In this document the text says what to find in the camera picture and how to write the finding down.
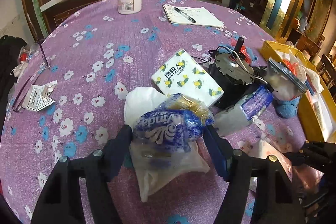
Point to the black backpack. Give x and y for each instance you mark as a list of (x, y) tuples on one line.
[(10, 49)]

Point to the small motor with wires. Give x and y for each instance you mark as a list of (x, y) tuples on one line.
[(234, 75)]

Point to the crumpled silver wrapper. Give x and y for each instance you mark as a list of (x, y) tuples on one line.
[(37, 98)]

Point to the bagged colourful sponge strips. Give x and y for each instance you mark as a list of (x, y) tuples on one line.
[(286, 86)]

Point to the lemon print tissue pack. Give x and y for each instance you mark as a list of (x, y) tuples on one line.
[(182, 74)]

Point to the white notepad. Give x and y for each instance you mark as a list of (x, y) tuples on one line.
[(202, 16)]

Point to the red plastic bag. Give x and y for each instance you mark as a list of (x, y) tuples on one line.
[(293, 67)]

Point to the black pen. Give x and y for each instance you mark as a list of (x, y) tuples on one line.
[(192, 20)]

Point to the blue Vinda tissue bag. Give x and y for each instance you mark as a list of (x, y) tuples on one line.
[(173, 125)]

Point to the blue knitted cloth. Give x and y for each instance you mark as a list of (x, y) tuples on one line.
[(286, 109)]

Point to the red and blue cloth scrap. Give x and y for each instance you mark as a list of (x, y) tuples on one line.
[(245, 52)]

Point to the white cloth bag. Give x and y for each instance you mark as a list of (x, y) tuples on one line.
[(155, 169)]

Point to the gold-edged white foam box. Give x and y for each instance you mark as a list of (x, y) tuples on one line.
[(306, 114)]

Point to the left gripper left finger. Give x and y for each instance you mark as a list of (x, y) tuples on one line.
[(60, 199)]

